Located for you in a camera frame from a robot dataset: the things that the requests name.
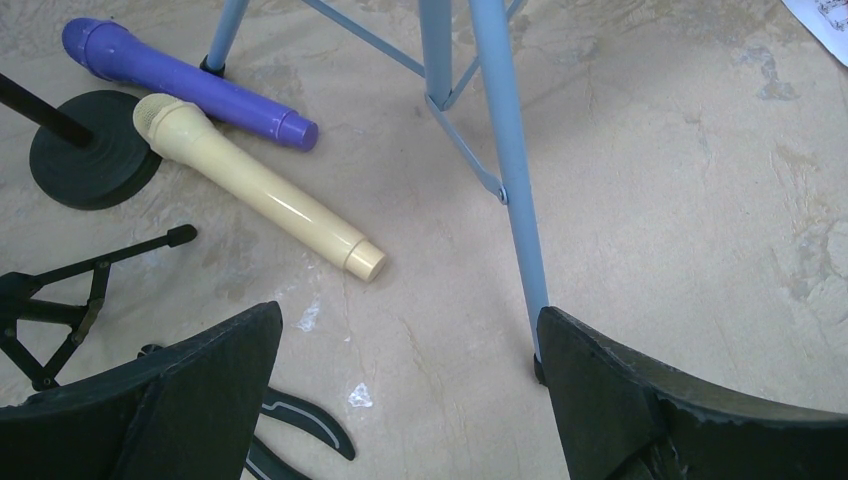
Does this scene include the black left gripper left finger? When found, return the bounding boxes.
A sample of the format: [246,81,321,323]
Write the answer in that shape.
[1,302,283,479]

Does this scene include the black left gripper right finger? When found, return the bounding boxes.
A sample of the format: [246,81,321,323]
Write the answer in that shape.
[537,307,847,479]

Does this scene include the black tripod microphone stand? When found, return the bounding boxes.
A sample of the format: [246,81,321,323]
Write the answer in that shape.
[1,224,198,392]

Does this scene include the black round-base microphone stand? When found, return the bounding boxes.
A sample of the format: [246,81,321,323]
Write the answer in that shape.
[1,76,162,211]

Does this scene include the light blue music stand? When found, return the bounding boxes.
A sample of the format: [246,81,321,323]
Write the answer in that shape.
[198,0,551,386]

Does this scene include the purple toy microphone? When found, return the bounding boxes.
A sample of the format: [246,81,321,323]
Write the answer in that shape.
[61,17,319,152]

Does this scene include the sheet music page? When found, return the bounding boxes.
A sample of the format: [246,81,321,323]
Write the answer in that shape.
[782,0,847,66]

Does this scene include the black pliers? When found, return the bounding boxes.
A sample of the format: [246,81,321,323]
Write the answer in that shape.
[139,343,357,480]

